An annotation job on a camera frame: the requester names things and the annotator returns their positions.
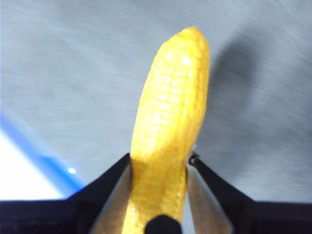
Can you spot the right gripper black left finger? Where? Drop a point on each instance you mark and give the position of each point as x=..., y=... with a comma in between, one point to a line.
x=73, y=217

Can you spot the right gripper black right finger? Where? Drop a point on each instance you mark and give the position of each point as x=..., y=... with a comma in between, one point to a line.
x=243, y=217

